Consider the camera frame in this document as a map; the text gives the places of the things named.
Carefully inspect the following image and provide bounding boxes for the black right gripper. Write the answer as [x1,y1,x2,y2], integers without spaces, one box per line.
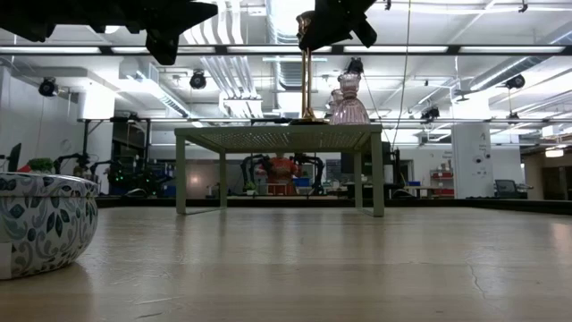
[298,0,379,51]

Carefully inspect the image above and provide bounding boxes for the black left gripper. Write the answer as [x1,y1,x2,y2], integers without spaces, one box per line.
[48,0,219,66]

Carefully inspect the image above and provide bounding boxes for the pink ribbed glass candle holder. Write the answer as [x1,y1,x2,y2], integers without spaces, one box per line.
[329,72,372,126]
[327,88,345,114]

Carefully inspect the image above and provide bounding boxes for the teal leaf patterned candle tin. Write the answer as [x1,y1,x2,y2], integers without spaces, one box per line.
[0,172,100,282]

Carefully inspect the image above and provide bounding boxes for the green perforated metal shelf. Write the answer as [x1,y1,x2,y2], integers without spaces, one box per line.
[173,123,385,219]

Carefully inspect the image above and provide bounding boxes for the person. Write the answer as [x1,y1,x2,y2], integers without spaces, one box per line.
[266,154,301,196]

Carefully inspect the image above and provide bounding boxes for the white column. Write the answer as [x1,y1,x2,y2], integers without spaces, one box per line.
[450,123,495,200]

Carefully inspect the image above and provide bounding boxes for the small background green plant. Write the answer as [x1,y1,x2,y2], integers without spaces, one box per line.
[25,157,55,174]

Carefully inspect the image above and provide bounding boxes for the dark computer monitor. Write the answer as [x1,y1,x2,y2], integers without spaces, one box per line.
[6,141,22,174]

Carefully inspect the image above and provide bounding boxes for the black office chair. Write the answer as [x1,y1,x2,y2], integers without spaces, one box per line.
[493,178,529,200]

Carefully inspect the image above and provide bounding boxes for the silver ceiling duct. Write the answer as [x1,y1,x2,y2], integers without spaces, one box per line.
[265,0,330,118]

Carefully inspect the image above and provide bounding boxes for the thin hanging cable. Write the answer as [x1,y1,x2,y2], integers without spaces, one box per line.
[391,0,412,151]

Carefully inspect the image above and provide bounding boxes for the black aluminium table frame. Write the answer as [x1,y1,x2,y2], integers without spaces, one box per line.
[96,196,572,216]

